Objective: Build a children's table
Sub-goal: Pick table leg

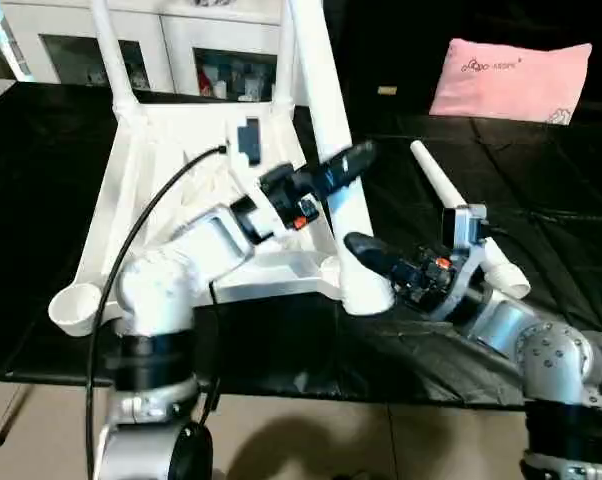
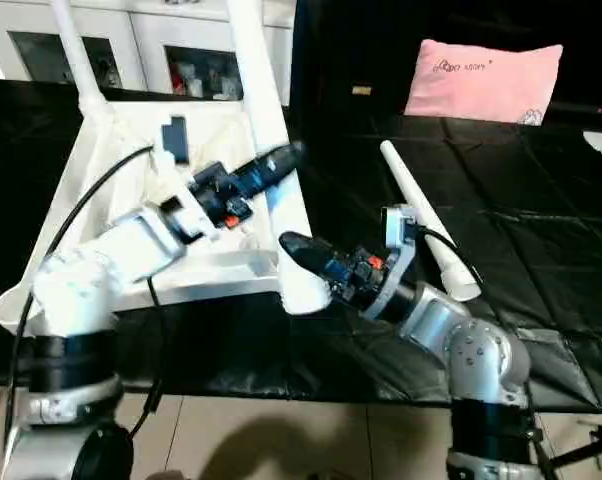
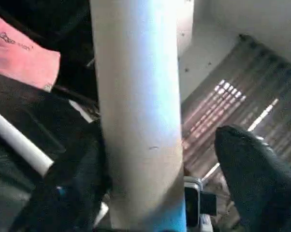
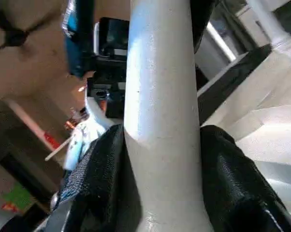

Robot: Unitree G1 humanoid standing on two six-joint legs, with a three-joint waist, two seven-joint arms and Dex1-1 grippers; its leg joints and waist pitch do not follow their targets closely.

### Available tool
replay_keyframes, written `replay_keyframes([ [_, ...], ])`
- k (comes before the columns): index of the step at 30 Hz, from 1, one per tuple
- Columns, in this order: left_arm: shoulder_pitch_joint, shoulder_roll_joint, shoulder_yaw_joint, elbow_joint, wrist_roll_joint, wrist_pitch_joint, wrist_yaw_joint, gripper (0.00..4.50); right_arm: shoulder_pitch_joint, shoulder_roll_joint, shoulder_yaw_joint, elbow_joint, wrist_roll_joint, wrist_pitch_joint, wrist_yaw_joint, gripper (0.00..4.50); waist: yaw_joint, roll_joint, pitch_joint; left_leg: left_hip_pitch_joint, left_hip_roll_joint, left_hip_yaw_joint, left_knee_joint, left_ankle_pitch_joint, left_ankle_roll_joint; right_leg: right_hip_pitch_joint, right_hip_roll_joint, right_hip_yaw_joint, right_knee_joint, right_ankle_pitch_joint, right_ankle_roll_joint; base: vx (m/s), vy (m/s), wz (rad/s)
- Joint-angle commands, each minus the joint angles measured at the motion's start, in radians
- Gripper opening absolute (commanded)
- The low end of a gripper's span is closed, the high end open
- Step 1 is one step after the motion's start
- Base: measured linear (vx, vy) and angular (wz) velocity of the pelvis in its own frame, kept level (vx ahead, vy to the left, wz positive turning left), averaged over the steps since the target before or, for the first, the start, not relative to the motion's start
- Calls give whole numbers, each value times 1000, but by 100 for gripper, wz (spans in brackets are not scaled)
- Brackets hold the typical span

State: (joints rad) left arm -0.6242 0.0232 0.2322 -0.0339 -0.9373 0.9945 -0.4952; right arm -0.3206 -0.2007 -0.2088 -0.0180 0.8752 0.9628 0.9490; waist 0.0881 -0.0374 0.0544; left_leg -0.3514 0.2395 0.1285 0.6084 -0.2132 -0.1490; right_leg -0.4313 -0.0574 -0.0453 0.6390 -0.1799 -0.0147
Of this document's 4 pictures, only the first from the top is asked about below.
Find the white plastic table leg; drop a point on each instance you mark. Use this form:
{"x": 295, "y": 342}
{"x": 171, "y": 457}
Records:
{"x": 331, "y": 110}
{"x": 284, "y": 70}
{"x": 111, "y": 60}
{"x": 436, "y": 180}

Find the white plastic table top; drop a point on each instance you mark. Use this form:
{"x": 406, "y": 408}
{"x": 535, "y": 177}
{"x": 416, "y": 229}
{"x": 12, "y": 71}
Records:
{"x": 161, "y": 150}

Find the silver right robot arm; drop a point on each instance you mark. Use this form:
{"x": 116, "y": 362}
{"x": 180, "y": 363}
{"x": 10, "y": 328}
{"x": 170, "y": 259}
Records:
{"x": 551, "y": 360}

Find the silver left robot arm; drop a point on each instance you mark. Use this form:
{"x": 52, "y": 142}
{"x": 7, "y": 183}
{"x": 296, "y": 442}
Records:
{"x": 171, "y": 280}

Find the black cabinet with gold label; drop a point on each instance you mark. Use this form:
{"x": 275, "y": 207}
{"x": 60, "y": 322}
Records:
{"x": 391, "y": 50}

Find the red bottle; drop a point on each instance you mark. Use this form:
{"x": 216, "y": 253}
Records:
{"x": 207, "y": 80}

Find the black work mat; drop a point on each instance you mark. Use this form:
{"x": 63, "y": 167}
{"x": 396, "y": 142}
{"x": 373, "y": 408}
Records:
{"x": 541, "y": 170}

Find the pink pillow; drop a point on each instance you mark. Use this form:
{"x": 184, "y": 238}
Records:
{"x": 511, "y": 85}

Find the white glass-door cabinet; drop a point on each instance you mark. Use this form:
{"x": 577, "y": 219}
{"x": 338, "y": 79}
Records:
{"x": 181, "y": 30}

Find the dark patterned ornament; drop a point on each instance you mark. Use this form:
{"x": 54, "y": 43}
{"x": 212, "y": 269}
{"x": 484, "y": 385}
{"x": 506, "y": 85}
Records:
{"x": 213, "y": 2}

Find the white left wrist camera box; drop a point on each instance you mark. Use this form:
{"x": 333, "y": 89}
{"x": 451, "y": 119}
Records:
{"x": 249, "y": 150}

